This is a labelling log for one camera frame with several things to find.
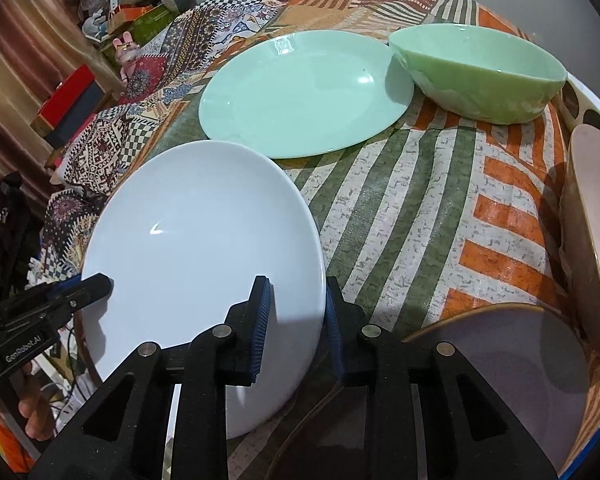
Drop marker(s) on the green bowl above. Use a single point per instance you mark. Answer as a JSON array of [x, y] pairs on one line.
[[480, 92]]

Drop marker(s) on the checkered patterned blanket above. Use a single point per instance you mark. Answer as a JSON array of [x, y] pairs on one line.
[[170, 70]]

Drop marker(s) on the white plate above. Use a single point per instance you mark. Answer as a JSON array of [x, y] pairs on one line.
[[195, 240]]

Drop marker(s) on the green plate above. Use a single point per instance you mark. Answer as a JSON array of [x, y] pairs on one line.
[[300, 95]]

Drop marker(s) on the striped brown curtain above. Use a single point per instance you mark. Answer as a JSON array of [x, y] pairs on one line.
[[10, 70]]

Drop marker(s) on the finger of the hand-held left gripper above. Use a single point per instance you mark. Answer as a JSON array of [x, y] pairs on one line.
[[87, 290], [62, 284]]

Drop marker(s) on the green box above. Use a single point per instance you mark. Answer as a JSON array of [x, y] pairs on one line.
[[150, 22]]

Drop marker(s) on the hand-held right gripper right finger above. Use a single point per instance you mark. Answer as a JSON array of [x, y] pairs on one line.
[[334, 335]]

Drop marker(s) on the striped patchwork blanket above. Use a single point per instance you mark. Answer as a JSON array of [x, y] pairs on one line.
[[410, 210]]

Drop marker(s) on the pink bowl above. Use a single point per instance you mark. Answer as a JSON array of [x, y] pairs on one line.
[[597, 220]]

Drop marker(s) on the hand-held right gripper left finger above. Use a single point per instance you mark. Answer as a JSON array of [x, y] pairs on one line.
[[259, 332]]

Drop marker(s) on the dark cloth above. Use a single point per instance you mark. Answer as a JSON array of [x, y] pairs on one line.
[[5, 220]]

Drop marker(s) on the dark blue box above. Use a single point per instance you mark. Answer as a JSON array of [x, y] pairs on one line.
[[77, 115]]

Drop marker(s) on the red box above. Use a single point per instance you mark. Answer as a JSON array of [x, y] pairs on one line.
[[62, 95]]

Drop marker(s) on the person's left hand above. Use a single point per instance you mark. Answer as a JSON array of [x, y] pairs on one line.
[[32, 410]]

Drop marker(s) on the pink plate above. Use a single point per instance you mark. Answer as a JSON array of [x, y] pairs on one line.
[[505, 400]]

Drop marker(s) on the pink rabbit toy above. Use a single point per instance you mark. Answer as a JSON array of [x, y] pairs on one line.
[[126, 52]]

